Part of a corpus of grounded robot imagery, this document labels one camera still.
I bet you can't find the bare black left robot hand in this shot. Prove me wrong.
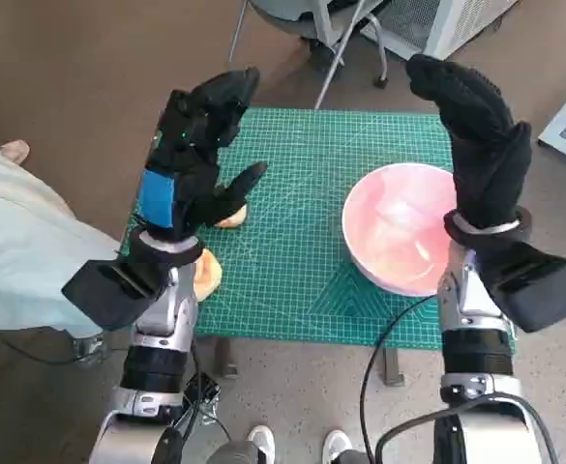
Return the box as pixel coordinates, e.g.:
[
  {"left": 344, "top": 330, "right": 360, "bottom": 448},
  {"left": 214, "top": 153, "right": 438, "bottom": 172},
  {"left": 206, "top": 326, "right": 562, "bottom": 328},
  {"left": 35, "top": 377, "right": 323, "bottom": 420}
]
[{"left": 134, "top": 66, "right": 269, "bottom": 243}]

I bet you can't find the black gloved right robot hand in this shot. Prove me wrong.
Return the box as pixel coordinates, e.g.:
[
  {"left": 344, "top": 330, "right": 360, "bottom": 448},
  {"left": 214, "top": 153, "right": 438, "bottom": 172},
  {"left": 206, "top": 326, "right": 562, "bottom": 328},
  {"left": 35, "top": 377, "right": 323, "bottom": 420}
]
[{"left": 404, "top": 53, "right": 534, "bottom": 231}]

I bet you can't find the long striped toy bread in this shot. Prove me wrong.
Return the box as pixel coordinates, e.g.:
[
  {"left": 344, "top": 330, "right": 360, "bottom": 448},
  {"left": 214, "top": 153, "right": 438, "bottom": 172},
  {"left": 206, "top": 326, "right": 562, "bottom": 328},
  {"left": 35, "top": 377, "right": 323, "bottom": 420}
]
[{"left": 213, "top": 202, "right": 250, "bottom": 229}]

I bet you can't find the round toy bread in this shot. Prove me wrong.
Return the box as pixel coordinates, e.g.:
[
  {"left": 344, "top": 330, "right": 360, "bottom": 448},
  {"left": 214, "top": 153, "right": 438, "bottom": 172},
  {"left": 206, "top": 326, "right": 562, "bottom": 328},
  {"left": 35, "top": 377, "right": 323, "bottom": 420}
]
[{"left": 193, "top": 248, "right": 224, "bottom": 304}]

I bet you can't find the pink bowl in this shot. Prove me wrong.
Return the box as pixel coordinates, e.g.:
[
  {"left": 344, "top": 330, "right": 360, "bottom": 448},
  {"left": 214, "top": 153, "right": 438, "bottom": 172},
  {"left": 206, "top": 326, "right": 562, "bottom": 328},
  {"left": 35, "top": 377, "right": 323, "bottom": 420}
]
[{"left": 343, "top": 162, "right": 458, "bottom": 297}]

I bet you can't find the green cutting mat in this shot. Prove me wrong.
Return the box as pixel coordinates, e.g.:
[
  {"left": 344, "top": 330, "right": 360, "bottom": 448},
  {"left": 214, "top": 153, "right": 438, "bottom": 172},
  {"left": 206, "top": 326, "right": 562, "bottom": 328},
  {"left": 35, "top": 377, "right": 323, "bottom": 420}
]
[{"left": 119, "top": 106, "right": 519, "bottom": 350}]

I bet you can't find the white grilled cabinet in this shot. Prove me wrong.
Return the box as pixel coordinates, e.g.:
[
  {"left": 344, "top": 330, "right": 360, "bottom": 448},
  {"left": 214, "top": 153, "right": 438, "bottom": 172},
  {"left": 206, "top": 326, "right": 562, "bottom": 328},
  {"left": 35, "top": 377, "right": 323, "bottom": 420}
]
[{"left": 359, "top": 0, "right": 530, "bottom": 62}]

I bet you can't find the grey table leg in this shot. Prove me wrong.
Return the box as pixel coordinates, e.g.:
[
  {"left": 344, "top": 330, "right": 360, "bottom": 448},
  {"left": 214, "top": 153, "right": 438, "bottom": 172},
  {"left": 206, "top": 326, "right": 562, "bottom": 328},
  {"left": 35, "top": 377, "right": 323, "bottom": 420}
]
[
  {"left": 382, "top": 347, "right": 405, "bottom": 387},
  {"left": 216, "top": 336, "right": 239, "bottom": 377}
]

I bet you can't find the white metal rod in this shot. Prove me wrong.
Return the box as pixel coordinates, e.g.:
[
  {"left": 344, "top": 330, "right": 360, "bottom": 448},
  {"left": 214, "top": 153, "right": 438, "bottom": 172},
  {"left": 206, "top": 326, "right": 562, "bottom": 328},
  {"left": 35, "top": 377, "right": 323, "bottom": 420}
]
[{"left": 313, "top": 0, "right": 361, "bottom": 110}]

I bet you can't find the person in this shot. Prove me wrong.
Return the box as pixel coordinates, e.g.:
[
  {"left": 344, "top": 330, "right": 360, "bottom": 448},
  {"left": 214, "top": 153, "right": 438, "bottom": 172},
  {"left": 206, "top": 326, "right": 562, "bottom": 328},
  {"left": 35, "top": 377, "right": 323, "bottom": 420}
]
[{"left": 0, "top": 134, "right": 125, "bottom": 339}]

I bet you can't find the chrome stool base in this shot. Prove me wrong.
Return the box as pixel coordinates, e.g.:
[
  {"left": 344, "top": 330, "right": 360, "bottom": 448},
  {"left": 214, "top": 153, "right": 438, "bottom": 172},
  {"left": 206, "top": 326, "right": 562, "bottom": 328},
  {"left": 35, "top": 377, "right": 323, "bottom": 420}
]
[{"left": 72, "top": 334, "right": 108, "bottom": 369}]

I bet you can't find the black bar device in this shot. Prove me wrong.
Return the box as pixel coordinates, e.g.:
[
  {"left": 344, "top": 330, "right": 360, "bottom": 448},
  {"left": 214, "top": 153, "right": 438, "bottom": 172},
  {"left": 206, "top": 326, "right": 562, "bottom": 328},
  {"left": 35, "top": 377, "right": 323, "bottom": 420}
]
[{"left": 185, "top": 371, "right": 223, "bottom": 426}]

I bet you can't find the grey office chair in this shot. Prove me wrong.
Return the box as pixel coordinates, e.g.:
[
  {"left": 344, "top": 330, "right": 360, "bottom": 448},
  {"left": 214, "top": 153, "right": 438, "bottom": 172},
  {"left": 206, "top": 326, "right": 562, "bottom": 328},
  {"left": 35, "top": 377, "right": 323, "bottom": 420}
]
[{"left": 228, "top": 0, "right": 390, "bottom": 89}]

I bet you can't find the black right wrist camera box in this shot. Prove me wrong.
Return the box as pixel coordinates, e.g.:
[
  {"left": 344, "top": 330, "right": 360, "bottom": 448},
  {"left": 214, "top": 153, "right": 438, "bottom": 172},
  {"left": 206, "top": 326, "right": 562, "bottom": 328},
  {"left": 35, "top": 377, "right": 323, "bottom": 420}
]
[{"left": 475, "top": 241, "right": 566, "bottom": 334}]

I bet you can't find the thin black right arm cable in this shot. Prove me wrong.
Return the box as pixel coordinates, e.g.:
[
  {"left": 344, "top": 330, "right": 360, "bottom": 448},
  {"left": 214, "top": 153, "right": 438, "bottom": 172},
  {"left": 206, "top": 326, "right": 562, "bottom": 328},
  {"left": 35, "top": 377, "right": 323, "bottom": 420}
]
[{"left": 359, "top": 294, "right": 438, "bottom": 464}]

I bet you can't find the black floor cable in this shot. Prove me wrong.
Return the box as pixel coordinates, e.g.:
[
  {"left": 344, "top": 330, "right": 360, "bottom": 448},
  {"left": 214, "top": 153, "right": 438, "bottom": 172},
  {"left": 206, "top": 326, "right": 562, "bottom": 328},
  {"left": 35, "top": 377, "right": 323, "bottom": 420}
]
[{"left": 0, "top": 328, "right": 86, "bottom": 364}]

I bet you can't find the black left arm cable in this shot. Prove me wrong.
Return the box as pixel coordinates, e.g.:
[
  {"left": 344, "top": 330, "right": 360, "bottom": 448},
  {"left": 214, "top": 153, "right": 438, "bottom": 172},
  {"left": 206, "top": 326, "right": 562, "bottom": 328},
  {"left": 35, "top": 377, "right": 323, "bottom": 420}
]
[{"left": 175, "top": 337, "right": 233, "bottom": 464}]

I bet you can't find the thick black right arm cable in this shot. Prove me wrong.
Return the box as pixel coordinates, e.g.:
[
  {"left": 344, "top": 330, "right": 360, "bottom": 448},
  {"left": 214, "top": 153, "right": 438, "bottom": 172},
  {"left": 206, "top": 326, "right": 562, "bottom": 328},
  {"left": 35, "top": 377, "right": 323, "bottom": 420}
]
[{"left": 374, "top": 395, "right": 560, "bottom": 464}]

